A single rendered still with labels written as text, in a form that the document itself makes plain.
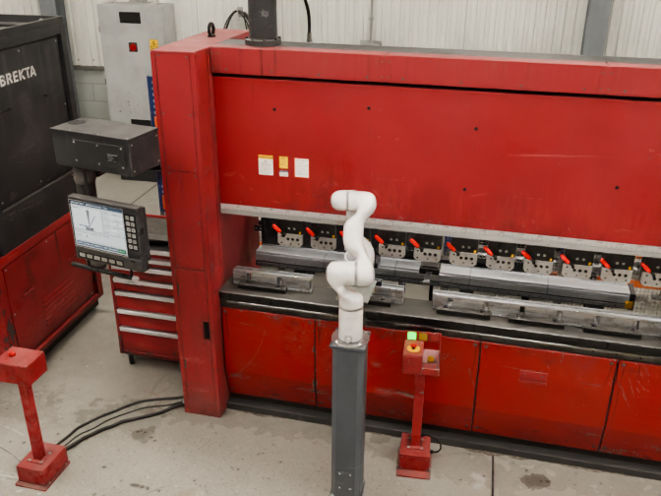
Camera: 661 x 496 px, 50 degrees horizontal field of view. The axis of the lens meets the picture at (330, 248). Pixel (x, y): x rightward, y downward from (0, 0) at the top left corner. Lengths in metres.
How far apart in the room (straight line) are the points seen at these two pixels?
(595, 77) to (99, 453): 3.46
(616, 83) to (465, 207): 0.95
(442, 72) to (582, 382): 1.87
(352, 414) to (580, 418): 1.36
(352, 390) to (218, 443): 1.19
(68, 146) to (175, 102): 0.59
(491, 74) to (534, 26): 4.40
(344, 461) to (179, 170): 1.81
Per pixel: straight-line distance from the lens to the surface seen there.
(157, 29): 8.49
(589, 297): 4.42
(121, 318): 5.16
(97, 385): 5.25
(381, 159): 3.87
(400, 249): 4.03
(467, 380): 4.28
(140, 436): 4.72
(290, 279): 4.30
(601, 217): 3.93
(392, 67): 3.73
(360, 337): 3.58
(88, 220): 3.95
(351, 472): 4.03
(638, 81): 3.73
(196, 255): 4.20
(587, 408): 4.36
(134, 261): 3.84
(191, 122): 3.92
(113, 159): 3.71
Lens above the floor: 2.91
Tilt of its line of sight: 25 degrees down
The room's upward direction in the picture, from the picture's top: straight up
